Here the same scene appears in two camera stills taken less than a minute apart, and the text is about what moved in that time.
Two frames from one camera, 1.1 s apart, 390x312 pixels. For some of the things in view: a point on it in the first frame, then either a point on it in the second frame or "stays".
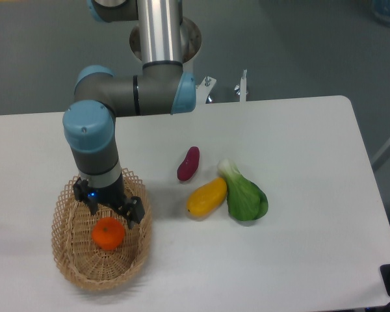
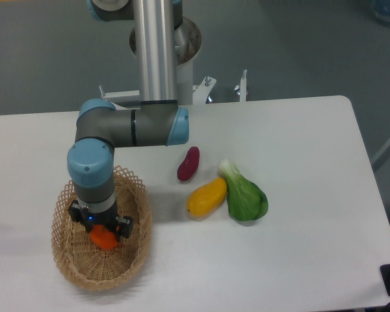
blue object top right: (389, 12) stays
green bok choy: (246, 199) stays
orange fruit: (108, 233) stays
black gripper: (131, 208) -> (123, 224)
